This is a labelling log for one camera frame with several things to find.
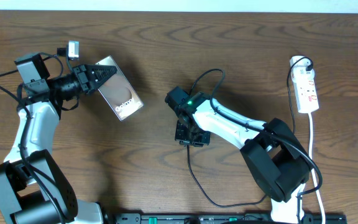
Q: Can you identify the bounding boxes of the Galaxy S25 Ultra smartphone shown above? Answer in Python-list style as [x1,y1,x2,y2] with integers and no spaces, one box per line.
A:
[96,56,144,121]

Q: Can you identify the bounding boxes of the black charging cable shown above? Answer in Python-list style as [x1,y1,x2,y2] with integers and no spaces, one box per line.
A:
[186,56,314,208]

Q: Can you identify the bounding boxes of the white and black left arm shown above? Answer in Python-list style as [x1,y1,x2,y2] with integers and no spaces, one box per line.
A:
[0,52,117,223]

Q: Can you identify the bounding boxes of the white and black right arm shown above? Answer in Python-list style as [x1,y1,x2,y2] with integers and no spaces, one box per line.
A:
[165,86,312,223]

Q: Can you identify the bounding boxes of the white power strip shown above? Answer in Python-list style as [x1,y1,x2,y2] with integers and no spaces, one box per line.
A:
[290,55,319,114]

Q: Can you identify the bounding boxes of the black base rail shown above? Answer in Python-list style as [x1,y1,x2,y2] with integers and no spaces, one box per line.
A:
[104,212,347,224]

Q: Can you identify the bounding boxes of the white power strip cord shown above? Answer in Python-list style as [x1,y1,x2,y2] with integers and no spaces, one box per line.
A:
[307,112,326,224]

